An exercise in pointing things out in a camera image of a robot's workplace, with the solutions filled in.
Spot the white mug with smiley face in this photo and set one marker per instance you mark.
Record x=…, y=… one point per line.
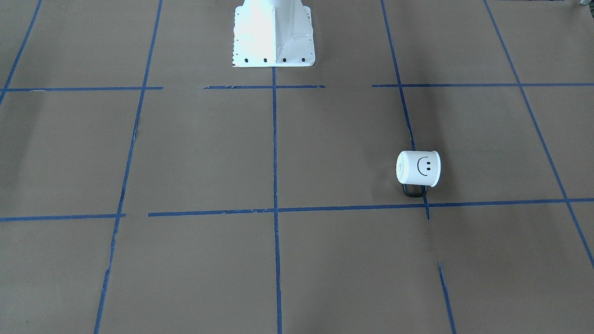
x=418, y=168

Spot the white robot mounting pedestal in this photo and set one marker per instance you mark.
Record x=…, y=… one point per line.
x=268, y=33

